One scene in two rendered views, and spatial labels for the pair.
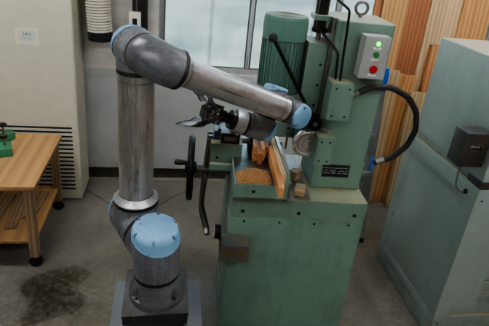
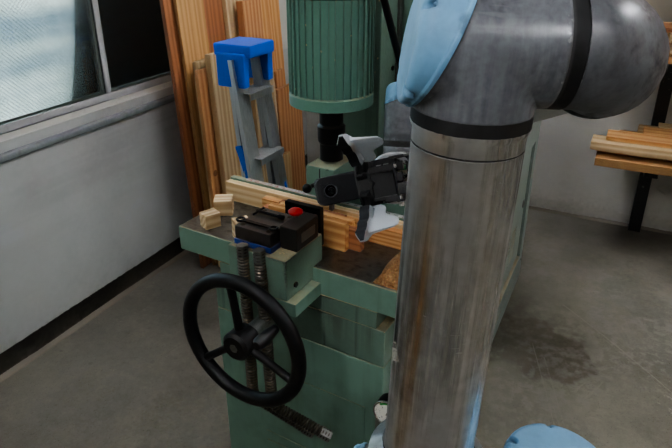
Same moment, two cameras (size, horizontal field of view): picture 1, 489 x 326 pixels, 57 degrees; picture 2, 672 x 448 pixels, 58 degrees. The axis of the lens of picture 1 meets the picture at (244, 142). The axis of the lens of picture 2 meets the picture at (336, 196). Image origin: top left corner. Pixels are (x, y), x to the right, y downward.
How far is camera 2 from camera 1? 1.39 m
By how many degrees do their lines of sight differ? 48
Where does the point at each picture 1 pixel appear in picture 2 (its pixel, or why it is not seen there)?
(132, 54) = (626, 44)
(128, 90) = (514, 176)
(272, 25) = not seen: outside the picture
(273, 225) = not seen: hidden behind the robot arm
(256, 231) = not seen: hidden behind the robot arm
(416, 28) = not seen: outside the picture
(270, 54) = (345, 31)
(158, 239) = not seen: outside the picture
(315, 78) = (390, 56)
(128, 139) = (489, 316)
